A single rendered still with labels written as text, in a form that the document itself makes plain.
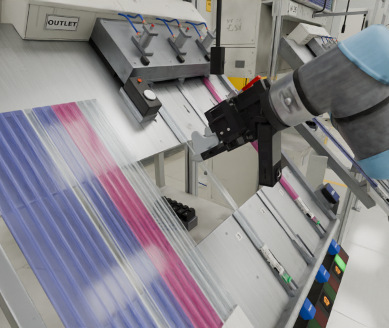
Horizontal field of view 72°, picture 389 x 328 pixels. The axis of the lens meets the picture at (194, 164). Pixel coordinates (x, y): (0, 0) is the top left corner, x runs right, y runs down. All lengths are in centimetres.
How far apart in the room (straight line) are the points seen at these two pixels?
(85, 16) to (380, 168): 56
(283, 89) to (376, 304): 145
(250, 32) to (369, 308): 154
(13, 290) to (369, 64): 46
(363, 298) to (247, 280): 125
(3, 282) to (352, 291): 160
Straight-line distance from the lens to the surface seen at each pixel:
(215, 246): 49
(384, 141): 41
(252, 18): 167
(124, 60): 57
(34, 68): 55
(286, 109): 41
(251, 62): 166
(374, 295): 178
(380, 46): 38
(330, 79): 39
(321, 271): 68
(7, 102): 49
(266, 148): 45
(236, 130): 45
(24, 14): 58
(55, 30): 61
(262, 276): 55
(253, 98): 44
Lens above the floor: 115
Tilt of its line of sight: 23 degrees down
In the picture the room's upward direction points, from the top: straight up
